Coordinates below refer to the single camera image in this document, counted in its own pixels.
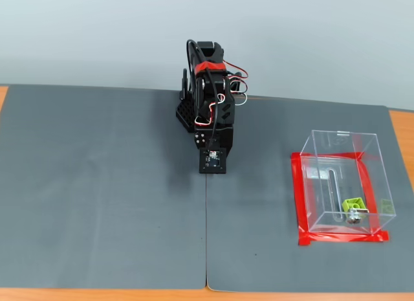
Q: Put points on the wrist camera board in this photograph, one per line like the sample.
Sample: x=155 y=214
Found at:
x=212 y=161

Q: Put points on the transparent acrylic box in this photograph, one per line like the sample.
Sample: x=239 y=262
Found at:
x=385 y=184

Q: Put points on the metal box latch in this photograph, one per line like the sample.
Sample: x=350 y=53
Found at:
x=355 y=215

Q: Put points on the green lego block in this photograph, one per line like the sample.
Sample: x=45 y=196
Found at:
x=351 y=204

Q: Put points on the red tape wrap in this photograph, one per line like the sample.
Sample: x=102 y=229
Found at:
x=210 y=67

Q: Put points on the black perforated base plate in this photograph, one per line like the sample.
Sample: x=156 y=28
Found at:
x=184 y=115

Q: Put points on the grey table mat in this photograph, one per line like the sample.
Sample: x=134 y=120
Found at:
x=97 y=184
x=252 y=184

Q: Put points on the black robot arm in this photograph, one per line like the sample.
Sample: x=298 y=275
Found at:
x=203 y=87

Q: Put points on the black table clamp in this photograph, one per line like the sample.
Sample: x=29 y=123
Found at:
x=184 y=84

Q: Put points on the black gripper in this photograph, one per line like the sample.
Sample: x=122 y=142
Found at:
x=200 y=140

